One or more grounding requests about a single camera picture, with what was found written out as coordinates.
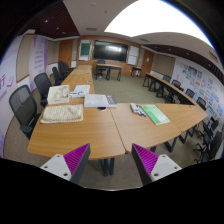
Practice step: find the white papers on table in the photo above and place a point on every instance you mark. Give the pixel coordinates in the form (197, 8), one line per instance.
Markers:
(79, 91)

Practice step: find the whiteboard left of screen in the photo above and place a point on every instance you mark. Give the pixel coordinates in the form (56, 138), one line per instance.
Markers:
(85, 46)

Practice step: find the right row long table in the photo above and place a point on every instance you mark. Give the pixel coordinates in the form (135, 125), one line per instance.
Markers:
(163, 88)

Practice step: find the whiteboard of screen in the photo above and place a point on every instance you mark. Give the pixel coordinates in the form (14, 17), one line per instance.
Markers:
(85, 46)
(133, 55)

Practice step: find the whiteboard right of screen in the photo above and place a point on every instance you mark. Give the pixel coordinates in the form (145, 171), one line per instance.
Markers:
(133, 55)

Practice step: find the white box with picture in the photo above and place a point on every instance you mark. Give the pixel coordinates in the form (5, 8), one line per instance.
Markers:
(58, 94)

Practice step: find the purple white wall banner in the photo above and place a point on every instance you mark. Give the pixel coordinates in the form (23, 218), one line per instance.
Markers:
(38, 60)

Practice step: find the white remote with markers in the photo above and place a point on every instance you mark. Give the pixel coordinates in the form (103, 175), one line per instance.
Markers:
(137, 109)

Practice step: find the black office chair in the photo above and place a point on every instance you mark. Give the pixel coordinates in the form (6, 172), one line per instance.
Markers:
(43, 84)
(57, 77)
(24, 108)
(211, 141)

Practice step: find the white closed laptop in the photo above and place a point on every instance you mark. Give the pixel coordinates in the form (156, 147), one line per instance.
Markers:
(95, 100)

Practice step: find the black chair at front desk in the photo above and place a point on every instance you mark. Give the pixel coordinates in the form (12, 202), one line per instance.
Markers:
(100, 67)

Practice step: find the black office chair right near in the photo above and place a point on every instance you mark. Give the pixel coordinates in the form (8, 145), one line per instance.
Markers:
(211, 141)

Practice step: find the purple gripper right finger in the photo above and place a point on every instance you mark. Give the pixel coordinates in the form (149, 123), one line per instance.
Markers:
(152, 167)

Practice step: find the cream knitted towel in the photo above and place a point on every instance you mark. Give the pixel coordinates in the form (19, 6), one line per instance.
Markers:
(62, 114)

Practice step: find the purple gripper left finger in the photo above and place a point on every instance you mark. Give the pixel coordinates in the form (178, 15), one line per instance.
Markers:
(69, 166)

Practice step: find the green booklet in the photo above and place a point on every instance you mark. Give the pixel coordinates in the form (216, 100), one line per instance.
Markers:
(155, 114)

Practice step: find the black office chair near left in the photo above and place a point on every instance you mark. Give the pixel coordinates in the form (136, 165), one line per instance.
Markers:
(24, 108)

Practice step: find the small desk at front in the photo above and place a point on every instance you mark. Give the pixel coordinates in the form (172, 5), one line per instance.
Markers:
(110, 67)

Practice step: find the large black wall screen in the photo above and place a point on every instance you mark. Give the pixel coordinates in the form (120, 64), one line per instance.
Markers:
(110, 51)

